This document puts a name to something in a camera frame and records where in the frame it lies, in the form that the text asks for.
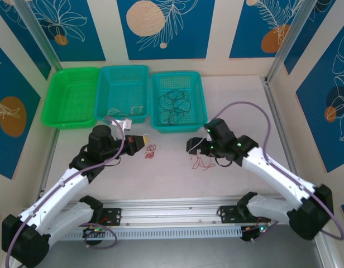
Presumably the thin black wire loop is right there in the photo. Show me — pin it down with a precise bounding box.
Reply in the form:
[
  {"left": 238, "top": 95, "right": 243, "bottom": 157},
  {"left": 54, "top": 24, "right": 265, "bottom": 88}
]
[
  {"left": 213, "top": 155, "right": 232, "bottom": 168},
  {"left": 104, "top": 156, "right": 122, "bottom": 168}
]

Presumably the red cable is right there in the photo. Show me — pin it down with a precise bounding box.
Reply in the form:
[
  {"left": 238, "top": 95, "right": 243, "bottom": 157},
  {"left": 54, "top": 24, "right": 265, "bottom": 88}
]
[
  {"left": 145, "top": 143, "right": 158, "bottom": 160},
  {"left": 190, "top": 154, "right": 217, "bottom": 171}
]

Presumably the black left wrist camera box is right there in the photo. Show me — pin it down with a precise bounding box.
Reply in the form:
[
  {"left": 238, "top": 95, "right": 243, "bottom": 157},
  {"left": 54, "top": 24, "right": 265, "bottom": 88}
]
[{"left": 117, "top": 133, "right": 132, "bottom": 156}]

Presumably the white cable connector tag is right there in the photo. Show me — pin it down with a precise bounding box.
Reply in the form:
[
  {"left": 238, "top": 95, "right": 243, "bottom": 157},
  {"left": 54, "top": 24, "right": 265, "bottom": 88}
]
[{"left": 104, "top": 116, "right": 133, "bottom": 131}]

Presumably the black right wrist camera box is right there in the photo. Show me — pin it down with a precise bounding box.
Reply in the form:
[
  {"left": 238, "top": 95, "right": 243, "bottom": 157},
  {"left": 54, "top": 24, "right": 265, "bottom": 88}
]
[{"left": 187, "top": 137, "right": 203, "bottom": 154}]

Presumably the green plastic basket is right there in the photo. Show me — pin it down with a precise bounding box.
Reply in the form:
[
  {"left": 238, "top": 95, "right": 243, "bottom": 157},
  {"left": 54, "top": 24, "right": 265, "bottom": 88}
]
[{"left": 41, "top": 66, "right": 102, "bottom": 130}]

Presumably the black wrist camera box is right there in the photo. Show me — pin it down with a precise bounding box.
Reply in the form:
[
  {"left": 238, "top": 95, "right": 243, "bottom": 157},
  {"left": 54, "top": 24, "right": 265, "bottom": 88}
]
[
  {"left": 117, "top": 133, "right": 132, "bottom": 156},
  {"left": 187, "top": 137, "right": 203, "bottom": 154}
]

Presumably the aluminium table edge rail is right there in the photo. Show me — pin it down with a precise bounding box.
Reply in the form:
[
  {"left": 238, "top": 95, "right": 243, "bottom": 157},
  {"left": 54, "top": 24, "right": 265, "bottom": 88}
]
[
  {"left": 39, "top": 69, "right": 63, "bottom": 193},
  {"left": 260, "top": 75, "right": 300, "bottom": 179}
]

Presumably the teal basket with large holes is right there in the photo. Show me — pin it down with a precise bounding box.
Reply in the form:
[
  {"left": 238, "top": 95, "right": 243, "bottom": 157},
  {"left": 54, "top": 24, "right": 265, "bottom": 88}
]
[{"left": 150, "top": 71, "right": 209, "bottom": 134}]

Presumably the purple cable loop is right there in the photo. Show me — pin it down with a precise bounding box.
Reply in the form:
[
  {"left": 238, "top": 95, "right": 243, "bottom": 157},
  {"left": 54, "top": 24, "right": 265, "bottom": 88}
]
[{"left": 84, "top": 222, "right": 118, "bottom": 250}]

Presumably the small circuit board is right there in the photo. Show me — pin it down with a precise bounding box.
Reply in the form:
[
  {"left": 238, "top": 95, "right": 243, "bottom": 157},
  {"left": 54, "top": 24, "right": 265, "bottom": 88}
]
[
  {"left": 82, "top": 226, "right": 106, "bottom": 238},
  {"left": 242, "top": 222, "right": 271, "bottom": 238}
]

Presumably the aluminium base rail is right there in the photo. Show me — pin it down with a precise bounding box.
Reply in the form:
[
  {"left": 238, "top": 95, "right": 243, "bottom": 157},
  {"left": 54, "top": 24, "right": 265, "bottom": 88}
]
[{"left": 63, "top": 197, "right": 287, "bottom": 226}]

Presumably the aluminium frame post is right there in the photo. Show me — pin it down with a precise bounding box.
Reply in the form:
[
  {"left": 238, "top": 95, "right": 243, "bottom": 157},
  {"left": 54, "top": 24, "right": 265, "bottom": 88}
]
[
  {"left": 266, "top": 0, "right": 322, "bottom": 84},
  {"left": 12, "top": 0, "right": 63, "bottom": 72}
]

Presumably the slotted grey cable duct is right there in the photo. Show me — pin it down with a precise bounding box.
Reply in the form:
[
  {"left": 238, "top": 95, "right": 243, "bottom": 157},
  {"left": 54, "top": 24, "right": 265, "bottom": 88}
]
[{"left": 60, "top": 225, "right": 243, "bottom": 241}]

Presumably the teal basket with fine holes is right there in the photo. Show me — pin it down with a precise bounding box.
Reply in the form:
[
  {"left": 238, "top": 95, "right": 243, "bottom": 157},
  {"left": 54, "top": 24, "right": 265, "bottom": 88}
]
[{"left": 95, "top": 64, "right": 150, "bottom": 124}]

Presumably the black mounting plate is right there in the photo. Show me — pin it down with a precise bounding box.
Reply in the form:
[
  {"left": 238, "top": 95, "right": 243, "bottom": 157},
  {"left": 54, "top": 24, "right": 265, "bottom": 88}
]
[
  {"left": 218, "top": 205, "right": 242, "bottom": 224},
  {"left": 101, "top": 208, "right": 123, "bottom": 226}
]

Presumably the dark purple cable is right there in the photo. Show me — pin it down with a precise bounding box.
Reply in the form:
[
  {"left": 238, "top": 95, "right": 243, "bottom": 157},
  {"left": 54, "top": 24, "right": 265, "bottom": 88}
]
[
  {"left": 158, "top": 88, "right": 193, "bottom": 113},
  {"left": 160, "top": 110, "right": 180, "bottom": 125}
]

